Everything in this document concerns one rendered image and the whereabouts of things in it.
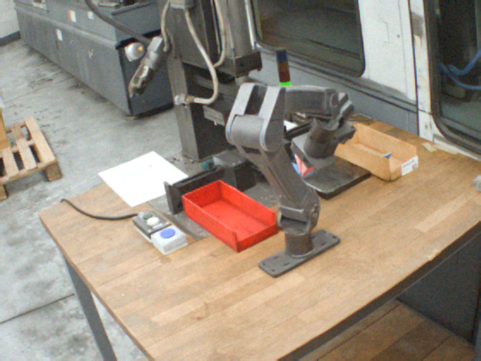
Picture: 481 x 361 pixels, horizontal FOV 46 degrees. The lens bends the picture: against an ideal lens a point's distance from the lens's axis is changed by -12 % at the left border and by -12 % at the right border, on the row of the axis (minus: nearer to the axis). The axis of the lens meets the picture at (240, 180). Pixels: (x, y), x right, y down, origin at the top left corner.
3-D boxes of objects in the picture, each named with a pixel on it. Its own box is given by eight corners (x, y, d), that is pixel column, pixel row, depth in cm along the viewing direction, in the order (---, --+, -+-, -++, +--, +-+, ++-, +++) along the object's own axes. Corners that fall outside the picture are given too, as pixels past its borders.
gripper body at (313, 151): (309, 135, 154) (318, 115, 148) (334, 165, 150) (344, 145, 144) (289, 143, 151) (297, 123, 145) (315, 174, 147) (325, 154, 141)
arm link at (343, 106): (329, 113, 153) (320, 71, 146) (359, 119, 148) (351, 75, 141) (307, 137, 146) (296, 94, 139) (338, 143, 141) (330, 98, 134)
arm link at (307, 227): (286, 191, 143) (272, 203, 139) (319, 198, 137) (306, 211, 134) (289, 215, 145) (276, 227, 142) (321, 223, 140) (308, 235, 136)
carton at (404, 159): (390, 185, 167) (389, 160, 163) (331, 158, 186) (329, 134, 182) (417, 169, 173) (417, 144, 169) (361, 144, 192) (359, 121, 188)
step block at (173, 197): (174, 215, 168) (167, 185, 164) (169, 211, 170) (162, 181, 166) (194, 205, 171) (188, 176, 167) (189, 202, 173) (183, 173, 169)
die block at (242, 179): (237, 194, 173) (233, 169, 170) (217, 182, 181) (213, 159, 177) (294, 168, 182) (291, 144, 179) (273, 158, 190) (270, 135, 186)
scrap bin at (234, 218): (238, 253, 147) (234, 232, 145) (185, 215, 167) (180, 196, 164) (278, 233, 153) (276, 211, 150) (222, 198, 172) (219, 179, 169)
